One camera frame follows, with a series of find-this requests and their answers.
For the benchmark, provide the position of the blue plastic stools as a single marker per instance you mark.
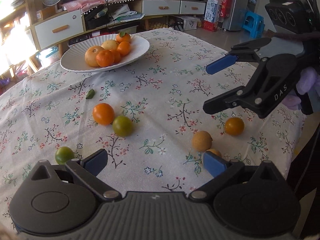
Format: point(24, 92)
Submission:
point(253, 20)

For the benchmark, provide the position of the orange tangerine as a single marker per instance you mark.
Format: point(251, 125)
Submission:
point(105, 58)

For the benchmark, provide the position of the pink fringed cloth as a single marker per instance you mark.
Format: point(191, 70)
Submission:
point(100, 1)

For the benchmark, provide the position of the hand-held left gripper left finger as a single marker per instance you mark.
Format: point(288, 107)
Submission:
point(96, 161)

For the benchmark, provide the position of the red gift box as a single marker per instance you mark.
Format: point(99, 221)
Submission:
point(210, 26)

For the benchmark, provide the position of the loose green leaf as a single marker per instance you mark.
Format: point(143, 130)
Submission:
point(90, 94)

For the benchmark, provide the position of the yellow-orange round pear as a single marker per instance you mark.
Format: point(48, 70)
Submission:
point(93, 56)

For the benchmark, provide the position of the floral tablecloth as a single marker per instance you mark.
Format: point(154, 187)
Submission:
point(162, 85)

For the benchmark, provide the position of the small cardboard box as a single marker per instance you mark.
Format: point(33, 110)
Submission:
point(46, 13)

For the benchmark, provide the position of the white printed storage box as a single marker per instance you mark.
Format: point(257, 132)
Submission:
point(188, 23)

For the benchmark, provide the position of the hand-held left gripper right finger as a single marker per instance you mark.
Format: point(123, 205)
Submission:
point(213, 163)

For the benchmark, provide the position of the black flat box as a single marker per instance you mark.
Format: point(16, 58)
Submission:
point(78, 40)

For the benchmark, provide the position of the tangerine with green leaf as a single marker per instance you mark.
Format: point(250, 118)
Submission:
point(123, 38)

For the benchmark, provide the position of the yellow egg tray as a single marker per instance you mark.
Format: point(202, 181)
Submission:
point(160, 25)

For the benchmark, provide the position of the translucent storage bin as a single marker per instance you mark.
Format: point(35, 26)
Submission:
point(50, 55)

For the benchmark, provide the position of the pale yellow round pear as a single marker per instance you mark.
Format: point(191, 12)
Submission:
point(109, 45)

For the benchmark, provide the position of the white ribbed plate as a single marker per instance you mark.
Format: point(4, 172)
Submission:
point(72, 60)

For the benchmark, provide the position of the black storage case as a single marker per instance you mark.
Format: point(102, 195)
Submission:
point(96, 22)

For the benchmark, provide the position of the wooden TV cabinet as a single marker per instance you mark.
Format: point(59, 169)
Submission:
point(150, 17)

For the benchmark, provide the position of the orange cherry tomato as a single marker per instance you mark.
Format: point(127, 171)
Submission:
point(124, 48)
point(116, 57)
point(234, 126)
point(103, 113)

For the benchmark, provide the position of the blue and white carton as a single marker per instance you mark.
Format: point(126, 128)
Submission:
point(212, 8)

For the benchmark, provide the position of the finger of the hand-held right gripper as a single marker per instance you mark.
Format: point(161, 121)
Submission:
point(220, 103)
point(221, 63)

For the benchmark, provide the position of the person's right hand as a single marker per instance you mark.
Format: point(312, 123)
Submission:
point(310, 80)

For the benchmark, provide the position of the green cherry tomato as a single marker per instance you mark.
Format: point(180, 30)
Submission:
point(122, 125)
point(64, 155)

